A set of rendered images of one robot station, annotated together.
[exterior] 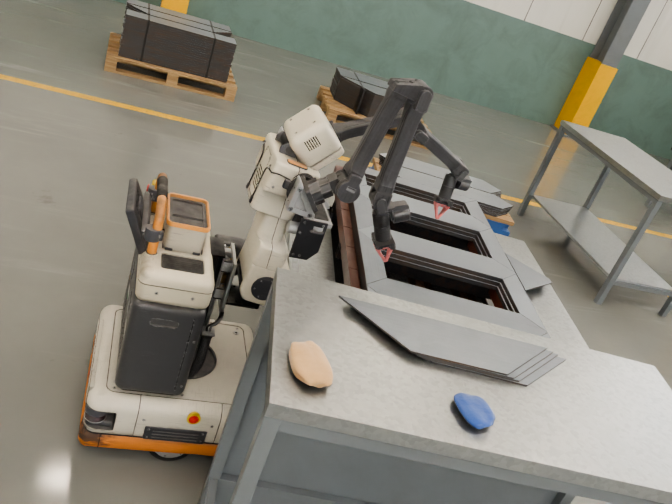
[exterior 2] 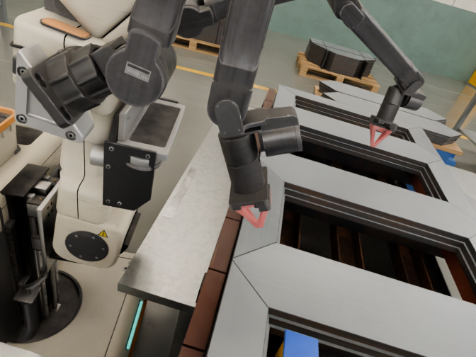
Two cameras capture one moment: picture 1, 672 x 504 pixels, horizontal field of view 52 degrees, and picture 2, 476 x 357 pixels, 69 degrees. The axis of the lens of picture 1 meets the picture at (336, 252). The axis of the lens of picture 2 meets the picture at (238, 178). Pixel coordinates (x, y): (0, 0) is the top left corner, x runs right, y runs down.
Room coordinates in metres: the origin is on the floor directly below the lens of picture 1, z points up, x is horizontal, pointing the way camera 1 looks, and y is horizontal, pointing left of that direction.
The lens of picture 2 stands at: (1.72, -0.23, 1.42)
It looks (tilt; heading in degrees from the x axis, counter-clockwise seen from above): 34 degrees down; 14
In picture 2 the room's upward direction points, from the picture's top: 16 degrees clockwise
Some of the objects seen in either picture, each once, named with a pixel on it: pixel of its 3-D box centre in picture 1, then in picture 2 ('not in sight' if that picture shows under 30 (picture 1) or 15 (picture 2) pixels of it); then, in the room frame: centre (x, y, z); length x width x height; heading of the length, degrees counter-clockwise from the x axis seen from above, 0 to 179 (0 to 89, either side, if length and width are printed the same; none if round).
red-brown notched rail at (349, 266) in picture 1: (346, 242); (246, 174); (2.66, -0.03, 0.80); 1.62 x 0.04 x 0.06; 12
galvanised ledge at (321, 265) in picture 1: (310, 239); (217, 166); (2.83, 0.13, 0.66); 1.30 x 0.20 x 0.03; 12
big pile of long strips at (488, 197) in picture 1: (444, 184); (384, 111); (3.80, -0.44, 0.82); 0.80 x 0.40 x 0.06; 102
